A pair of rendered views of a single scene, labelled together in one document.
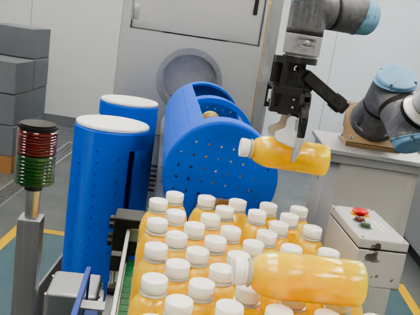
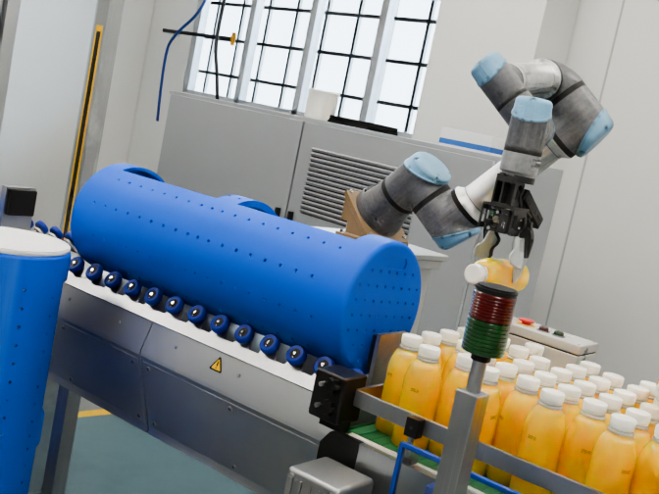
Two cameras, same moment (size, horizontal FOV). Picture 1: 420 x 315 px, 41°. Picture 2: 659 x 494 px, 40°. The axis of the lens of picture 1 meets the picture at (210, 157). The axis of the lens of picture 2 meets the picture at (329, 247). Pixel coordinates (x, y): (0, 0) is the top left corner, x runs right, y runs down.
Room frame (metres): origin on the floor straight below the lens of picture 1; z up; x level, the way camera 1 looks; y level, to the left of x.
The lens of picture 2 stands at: (0.19, 1.41, 1.44)
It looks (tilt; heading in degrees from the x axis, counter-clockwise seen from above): 8 degrees down; 313
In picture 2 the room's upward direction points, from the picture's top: 12 degrees clockwise
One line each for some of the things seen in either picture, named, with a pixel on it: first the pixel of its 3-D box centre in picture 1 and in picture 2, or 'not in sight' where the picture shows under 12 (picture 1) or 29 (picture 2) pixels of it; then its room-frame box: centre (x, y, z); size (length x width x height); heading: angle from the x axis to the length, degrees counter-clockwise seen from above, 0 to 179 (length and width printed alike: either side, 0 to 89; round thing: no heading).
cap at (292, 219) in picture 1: (289, 219); not in sight; (1.15, -0.19, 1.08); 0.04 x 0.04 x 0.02
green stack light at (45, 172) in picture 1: (35, 167); (485, 335); (0.89, 0.28, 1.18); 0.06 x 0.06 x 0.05
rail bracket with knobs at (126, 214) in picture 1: (130, 234); (338, 397); (1.25, 0.16, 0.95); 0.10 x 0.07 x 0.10; 96
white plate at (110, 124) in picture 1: (113, 124); (9, 239); (2.13, 0.38, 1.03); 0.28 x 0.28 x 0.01
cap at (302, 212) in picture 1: (299, 211); not in sight; (1.21, -0.21, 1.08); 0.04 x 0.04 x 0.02
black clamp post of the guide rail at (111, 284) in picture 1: (114, 271); (411, 439); (1.07, 0.16, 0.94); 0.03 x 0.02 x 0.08; 6
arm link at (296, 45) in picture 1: (302, 46); (521, 165); (1.17, -0.15, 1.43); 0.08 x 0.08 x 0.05
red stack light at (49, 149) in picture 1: (37, 140); (492, 306); (0.89, 0.28, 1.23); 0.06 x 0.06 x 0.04
